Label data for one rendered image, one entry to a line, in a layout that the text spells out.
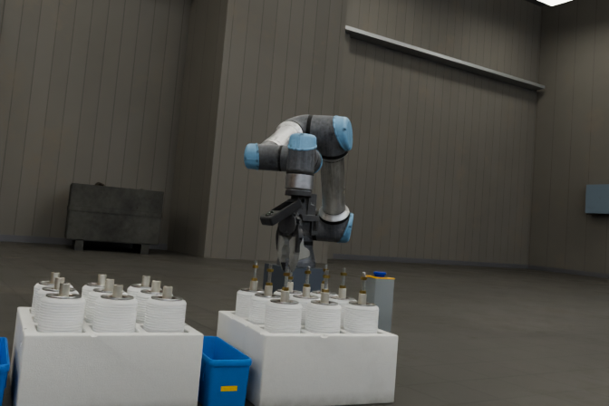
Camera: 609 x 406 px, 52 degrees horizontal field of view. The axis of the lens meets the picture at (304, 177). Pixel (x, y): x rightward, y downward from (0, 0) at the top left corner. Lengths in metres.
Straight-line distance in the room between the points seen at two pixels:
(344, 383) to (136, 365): 0.54
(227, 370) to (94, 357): 0.31
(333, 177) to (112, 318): 1.01
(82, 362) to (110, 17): 7.41
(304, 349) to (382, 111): 9.12
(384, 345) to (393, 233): 8.97
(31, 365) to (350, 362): 0.77
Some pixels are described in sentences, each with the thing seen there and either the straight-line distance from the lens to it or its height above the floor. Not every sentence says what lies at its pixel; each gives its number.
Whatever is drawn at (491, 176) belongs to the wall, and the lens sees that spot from 12.41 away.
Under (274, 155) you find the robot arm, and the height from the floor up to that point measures 0.65.
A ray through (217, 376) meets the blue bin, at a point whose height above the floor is 0.08.
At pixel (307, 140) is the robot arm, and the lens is 1.64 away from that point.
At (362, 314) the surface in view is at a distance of 1.73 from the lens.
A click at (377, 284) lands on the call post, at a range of 1.98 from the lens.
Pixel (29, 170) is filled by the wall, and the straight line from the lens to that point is 8.16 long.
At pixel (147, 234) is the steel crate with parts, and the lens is 7.32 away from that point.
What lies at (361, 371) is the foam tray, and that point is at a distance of 1.72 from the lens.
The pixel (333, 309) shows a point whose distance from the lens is 1.68.
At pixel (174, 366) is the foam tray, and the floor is 0.11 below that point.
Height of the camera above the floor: 0.45
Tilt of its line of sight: 5 degrees up
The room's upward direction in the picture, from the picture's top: 5 degrees clockwise
